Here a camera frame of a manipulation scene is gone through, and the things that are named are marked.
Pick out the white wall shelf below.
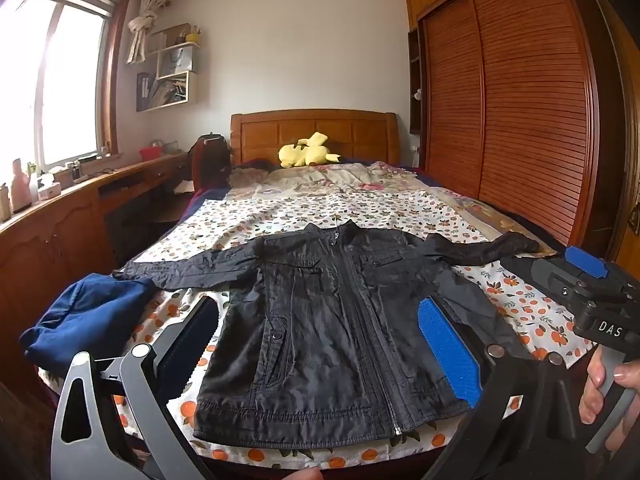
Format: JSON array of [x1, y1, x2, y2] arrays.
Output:
[[136, 35, 201, 112]]

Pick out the wooden bed headboard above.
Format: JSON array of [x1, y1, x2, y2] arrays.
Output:
[[230, 108, 401, 168]]

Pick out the black backpack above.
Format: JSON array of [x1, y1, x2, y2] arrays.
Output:
[[200, 132, 232, 183]]

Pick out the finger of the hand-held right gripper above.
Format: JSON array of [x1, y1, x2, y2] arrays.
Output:
[[501, 256, 619, 312], [564, 245, 640, 307]]

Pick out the beige floral quilt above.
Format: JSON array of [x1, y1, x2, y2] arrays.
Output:
[[230, 160, 501, 231]]

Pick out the wooden chair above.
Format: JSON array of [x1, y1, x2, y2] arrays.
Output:
[[189, 134, 232, 196]]

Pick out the wooden louvered wardrobe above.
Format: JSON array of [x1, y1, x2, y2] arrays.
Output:
[[405, 0, 626, 261]]

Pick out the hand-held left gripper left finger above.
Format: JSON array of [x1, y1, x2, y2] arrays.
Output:
[[50, 296, 221, 480]]

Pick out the white paper bag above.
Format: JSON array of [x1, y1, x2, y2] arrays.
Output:
[[159, 46, 195, 78]]

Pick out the wooden desk cabinet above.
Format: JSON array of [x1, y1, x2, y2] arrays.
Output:
[[0, 152, 193, 411]]

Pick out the wooden door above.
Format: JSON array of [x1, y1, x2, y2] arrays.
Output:
[[597, 0, 640, 281]]

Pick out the person's right hand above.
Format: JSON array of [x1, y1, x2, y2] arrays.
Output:
[[579, 349, 640, 455]]

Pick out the bed with orange-print sheet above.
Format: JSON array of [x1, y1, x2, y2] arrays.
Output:
[[37, 187, 596, 471]]

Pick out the window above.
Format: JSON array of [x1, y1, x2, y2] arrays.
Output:
[[0, 0, 128, 171]]

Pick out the tied beige curtain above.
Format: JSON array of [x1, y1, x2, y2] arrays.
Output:
[[125, 0, 168, 65]]

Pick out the dark file binders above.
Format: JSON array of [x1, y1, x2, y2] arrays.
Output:
[[136, 72, 156, 112]]

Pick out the yellow plush toy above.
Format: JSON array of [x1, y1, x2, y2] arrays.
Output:
[[277, 131, 342, 169]]

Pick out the black jacket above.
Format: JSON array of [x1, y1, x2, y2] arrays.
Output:
[[112, 220, 541, 453]]

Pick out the folded blue garment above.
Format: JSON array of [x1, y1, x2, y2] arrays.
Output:
[[20, 272, 158, 368]]

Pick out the navy blue blanket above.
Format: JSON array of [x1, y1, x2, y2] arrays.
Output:
[[177, 187, 236, 231]]

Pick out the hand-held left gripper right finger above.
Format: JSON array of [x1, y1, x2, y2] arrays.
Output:
[[416, 296, 591, 480]]

